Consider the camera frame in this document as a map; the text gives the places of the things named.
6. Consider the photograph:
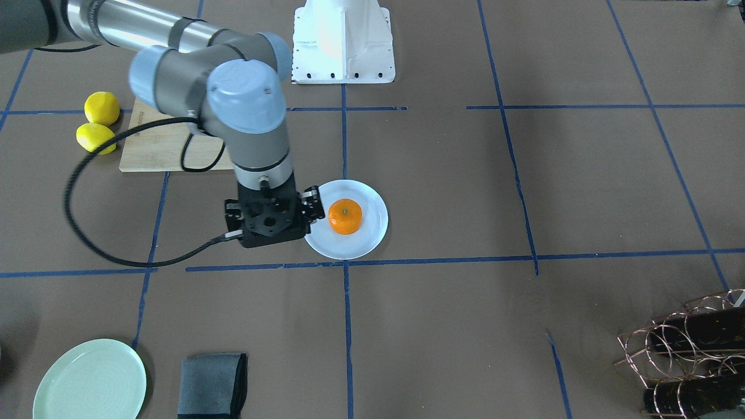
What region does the green plate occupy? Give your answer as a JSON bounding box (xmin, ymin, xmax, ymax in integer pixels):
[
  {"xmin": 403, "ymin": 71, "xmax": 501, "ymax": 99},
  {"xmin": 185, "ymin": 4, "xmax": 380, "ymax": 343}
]
[{"xmin": 32, "ymin": 339, "xmax": 147, "ymax": 418}]

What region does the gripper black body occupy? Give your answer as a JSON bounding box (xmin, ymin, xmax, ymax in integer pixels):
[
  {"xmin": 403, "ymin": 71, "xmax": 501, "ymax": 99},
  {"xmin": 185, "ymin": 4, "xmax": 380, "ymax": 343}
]
[{"xmin": 237, "ymin": 175, "xmax": 312, "ymax": 248}]

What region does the dark glass bottle middle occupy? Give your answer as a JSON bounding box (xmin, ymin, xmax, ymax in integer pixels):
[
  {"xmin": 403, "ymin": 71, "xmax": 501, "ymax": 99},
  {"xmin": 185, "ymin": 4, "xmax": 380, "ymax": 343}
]
[{"xmin": 648, "ymin": 307, "xmax": 744, "ymax": 355}]

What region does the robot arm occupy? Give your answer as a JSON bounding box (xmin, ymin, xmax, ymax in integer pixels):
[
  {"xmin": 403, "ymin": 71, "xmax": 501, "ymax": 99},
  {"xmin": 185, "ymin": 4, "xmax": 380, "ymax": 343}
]
[{"xmin": 2, "ymin": 1, "xmax": 320, "ymax": 248}]

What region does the orange fruit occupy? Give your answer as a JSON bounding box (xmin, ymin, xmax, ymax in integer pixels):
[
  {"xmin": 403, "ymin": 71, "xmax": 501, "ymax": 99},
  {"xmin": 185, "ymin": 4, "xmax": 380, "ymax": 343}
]
[{"xmin": 327, "ymin": 198, "xmax": 364, "ymax": 236}]

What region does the light blue plate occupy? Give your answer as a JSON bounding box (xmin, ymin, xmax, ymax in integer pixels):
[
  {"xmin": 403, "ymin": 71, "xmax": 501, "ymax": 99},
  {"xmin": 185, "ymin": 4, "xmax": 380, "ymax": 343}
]
[{"xmin": 306, "ymin": 179, "xmax": 388, "ymax": 260}]

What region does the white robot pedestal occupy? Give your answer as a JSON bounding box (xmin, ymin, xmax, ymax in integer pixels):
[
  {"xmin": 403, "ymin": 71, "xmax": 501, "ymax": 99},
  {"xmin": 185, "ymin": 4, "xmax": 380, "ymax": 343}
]
[{"xmin": 291, "ymin": 1, "xmax": 396, "ymax": 84}]

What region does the yellow lemon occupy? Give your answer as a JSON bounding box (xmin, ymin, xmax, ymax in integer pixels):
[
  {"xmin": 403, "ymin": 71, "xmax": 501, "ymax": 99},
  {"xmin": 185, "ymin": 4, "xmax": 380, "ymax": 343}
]
[
  {"xmin": 76, "ymin": 122, "xmax": 115, "ymax": 153},
  {"xmin": 83, "ymin": 92, "xmax": 122, "ymax": 126}
]

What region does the copper wire bottle rack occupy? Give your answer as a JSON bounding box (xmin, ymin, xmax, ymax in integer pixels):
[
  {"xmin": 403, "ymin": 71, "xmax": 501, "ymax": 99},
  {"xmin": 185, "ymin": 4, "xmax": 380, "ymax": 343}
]
[{"xmin": 616, "ymin": 289, "xmax": 743, "ymax": 418}]

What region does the wooden cutting board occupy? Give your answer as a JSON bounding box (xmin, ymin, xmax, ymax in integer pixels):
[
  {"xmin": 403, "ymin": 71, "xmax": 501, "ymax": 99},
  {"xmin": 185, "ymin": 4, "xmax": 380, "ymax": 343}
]
[{"xmin": 119, "ymin": 124, "xmax": 222, "ymax": 173}]

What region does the dark grey folded cloth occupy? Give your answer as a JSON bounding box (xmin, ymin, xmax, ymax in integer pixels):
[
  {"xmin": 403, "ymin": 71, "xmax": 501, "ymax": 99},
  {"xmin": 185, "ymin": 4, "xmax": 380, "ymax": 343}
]
[{"xmin": 176, "ymin": 353, "xmax": 249, "ymax": 418}]

